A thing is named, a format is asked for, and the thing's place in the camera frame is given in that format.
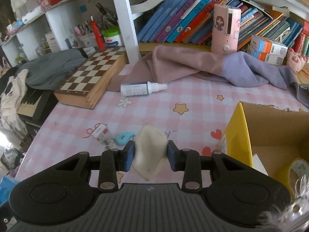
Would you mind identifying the small red white box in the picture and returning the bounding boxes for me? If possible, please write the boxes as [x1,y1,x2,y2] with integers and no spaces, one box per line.
[92,123,115,150]

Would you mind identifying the row of leaning books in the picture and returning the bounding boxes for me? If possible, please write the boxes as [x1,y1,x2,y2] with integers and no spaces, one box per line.
[137,0,308,55]

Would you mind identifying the grey cloth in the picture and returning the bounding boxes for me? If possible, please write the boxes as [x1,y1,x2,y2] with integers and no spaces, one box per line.
[15,49,86,91]

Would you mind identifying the beige sponge block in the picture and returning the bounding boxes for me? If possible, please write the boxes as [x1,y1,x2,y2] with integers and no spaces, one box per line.
[132,124,168,181]

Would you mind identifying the wooden chess board box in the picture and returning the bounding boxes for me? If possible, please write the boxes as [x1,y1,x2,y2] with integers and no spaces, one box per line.
[54,47,128,109]

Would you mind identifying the black piano keyboard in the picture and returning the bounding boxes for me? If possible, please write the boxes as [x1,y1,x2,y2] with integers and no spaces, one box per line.
[17,87,58,127]

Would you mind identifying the red tassel ornament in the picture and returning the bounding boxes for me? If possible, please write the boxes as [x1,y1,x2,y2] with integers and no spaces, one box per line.
[90,14,105,50]

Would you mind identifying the pink checkered tablecloth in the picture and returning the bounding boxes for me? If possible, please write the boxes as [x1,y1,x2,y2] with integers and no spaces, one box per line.
[16,76,306,181]

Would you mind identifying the pink purple cloth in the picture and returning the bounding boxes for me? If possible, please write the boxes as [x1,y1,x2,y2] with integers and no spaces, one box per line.
[107,45,308,106]

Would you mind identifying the orange white medicine boxes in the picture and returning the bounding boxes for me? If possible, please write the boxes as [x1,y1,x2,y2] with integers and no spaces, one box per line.
[246,35,288,66]

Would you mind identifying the pink pig plush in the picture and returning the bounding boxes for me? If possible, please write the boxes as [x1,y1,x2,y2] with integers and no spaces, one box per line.
[286,48,306,74]

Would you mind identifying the yellow cardboard box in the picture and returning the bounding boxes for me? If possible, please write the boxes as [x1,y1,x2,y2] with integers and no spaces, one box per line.
[218,102,308,195]

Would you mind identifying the white pen holder cup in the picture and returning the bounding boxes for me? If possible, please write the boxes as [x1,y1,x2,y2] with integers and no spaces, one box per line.
[79,32,97,48]

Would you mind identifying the green lid white jar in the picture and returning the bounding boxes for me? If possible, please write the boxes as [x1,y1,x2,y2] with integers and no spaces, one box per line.
[101,26,124,47]

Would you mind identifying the white shelf frame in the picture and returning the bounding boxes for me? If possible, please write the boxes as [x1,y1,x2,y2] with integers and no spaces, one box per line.
[2,0,308,65]

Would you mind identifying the white spray bottle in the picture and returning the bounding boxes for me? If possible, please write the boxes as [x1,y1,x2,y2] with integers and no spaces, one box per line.
[120,81,168,96]

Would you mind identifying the small light blue clip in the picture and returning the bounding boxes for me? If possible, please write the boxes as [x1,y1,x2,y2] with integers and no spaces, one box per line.
[114,132,136,146]

